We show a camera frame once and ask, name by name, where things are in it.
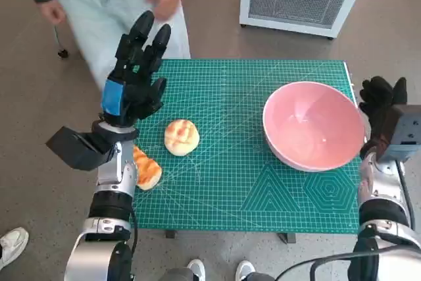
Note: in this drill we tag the white shoe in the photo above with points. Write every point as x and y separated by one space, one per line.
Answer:
197 269
245 269
13 241

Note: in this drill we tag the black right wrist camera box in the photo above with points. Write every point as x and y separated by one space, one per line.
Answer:
404 129

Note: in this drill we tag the pink bowl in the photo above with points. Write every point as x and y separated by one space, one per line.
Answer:
312 129

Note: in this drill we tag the round toy bread bun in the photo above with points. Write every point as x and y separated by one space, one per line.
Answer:
181 136

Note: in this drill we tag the black table bracket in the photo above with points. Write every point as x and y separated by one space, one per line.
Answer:
171 234
287 239

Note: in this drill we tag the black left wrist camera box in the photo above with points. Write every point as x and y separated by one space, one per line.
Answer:
75 149

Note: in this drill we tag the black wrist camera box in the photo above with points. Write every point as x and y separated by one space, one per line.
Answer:
75 149
404 129

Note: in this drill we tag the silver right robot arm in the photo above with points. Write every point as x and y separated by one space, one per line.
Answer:
378 179

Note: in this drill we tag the green cutting mat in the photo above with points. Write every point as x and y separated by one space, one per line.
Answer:
213 179

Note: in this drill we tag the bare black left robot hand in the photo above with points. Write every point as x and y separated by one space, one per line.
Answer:
135 77

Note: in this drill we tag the person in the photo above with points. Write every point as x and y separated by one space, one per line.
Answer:
108 14

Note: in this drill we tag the long toasted toy bread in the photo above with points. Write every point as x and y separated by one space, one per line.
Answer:
148 170

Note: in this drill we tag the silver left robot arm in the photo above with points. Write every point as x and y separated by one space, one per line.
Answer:
115 175

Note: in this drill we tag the person's right hand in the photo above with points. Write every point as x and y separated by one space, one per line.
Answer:
54 11

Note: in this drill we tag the grey chair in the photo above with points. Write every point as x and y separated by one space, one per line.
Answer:
62 53

